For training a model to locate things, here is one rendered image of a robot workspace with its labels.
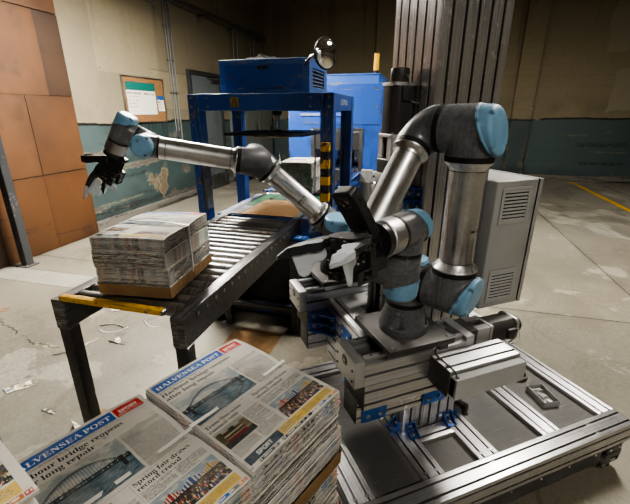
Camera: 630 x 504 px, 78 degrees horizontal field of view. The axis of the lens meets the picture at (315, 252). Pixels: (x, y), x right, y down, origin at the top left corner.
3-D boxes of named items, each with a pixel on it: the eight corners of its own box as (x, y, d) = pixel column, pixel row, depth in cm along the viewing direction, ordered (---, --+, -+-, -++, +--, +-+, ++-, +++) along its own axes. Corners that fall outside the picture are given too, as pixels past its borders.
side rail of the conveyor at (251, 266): (187, 350, 132) (183, 319, 128) (173, 347, 133) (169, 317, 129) (302, 235, 254) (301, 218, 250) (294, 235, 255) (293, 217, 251)
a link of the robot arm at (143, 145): (272, 183, 141) (126, 162, 129) (269, 178, 151) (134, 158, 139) (277, 151, 138) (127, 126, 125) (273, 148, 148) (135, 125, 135)
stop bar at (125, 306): (162, 317, 129) (161, 312, 128) (58, 301, 140) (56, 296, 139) (168, 312, 132) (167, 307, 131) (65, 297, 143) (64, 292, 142)
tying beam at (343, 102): (332, 110, 223) (333, 92, 220) (188, 110, 247) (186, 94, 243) (353, 111, 285) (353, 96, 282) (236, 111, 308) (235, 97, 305)
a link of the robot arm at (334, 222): (327, 252, 154) (328, 220, 149) (320, 242, 166) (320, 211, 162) (356, 250, 156) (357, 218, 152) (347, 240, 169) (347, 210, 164)
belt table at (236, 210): (308, 233, 252) (308, 218, 248) (218, 226, 268) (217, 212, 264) (332, 208, 315) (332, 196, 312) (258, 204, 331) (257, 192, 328)
